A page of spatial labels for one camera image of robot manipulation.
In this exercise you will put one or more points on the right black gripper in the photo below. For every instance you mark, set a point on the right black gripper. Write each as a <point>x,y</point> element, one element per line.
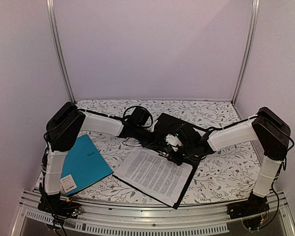
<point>177,161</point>

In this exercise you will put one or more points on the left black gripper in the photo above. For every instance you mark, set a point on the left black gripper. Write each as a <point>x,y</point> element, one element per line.
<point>155,139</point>

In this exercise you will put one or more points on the black clip folder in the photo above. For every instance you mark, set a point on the black clip folder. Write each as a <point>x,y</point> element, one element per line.
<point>164,121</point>

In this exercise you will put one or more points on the printed paper sheet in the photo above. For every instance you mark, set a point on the printed paper sheet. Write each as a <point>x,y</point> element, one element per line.
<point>154,176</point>

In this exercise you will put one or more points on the blue folder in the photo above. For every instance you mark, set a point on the blue folder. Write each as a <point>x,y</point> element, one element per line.
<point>83,167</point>

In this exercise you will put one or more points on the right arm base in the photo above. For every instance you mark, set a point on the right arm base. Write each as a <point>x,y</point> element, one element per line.
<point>254,212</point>

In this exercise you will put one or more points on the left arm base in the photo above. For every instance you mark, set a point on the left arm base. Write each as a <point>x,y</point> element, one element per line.
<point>54,205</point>

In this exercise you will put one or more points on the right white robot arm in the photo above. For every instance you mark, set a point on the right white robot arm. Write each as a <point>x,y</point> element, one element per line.
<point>268,133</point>

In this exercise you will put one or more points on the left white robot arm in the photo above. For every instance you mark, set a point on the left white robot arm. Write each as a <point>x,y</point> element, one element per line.
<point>64,127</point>

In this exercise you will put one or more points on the floral tablecloth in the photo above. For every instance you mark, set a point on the floral tablecloth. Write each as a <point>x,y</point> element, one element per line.
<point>227,175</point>

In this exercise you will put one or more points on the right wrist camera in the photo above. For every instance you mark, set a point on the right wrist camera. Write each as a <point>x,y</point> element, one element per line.
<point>182,134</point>

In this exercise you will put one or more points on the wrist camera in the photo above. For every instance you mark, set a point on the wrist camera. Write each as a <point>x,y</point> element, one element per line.
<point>182,134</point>
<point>139,116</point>

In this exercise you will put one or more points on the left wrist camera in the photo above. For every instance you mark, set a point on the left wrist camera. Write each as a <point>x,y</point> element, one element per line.
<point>139,116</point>

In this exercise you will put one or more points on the front aluminium rail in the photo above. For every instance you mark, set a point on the front aluminium rail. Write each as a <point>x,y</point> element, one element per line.
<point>101,218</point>

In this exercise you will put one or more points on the right aluminium frame post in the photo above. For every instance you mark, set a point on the right aluminium frame post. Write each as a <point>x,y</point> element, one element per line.
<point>247,50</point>

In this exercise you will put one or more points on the aluminium frame post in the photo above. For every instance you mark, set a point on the aluminium frame post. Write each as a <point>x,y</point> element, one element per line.
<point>247,50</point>
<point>58,49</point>

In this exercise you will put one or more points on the left aluminium frame post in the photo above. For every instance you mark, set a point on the left aluminium frame post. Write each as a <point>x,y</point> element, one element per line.
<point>58,49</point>

